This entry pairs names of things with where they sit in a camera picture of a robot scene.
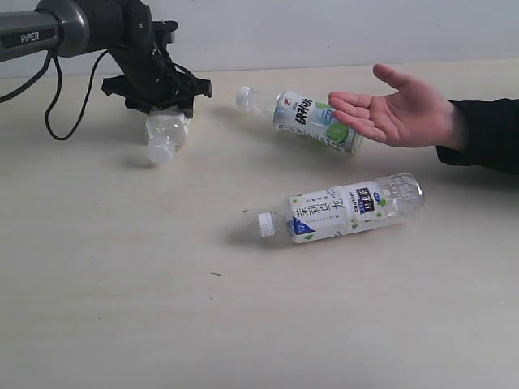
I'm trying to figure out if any jasmine tea clear bottle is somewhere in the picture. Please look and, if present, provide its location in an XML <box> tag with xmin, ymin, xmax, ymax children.
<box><xmin>258</xmin><ymin>173</ymin><xmax>425</xmax><ymax>244</ymax></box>

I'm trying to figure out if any clear bottle white text label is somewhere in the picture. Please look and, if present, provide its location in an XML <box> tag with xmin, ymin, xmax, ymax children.
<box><xmin>145</xmin><ymin>109</ymin><xmax>191</xmax><ymax>165</ymax></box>

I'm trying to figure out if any grey piper left arm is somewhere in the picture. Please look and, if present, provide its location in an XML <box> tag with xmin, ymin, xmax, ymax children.
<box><xmin>1</xmin><ymin>1</ymin><xmax>212</xmax><ymax>118</ymax></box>

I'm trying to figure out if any lime label clear bottle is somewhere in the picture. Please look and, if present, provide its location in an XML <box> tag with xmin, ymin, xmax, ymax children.
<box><xmin>236</xmin><ymin>86</ymin><xmax>362</xmax><ymax>155</ymax></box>

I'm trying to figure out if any person's open hand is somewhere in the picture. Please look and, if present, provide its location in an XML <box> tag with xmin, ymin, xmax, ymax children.
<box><xmin>328</xmin><ymin>64</ymin><xmax>469</xmax><ymax>151</ymax></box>

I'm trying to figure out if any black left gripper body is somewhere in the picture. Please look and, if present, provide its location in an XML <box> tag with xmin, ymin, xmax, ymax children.
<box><xmin>83</xmin><ymin>1</ymin><xmax>212</xmax><ymax>109</ymax></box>

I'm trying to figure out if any black sleeved forearm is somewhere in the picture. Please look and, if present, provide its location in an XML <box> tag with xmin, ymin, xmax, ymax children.
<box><xmin>436</xmin><ymin>98</ymin><xmax>518</xmax><ymax>175</ymax></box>

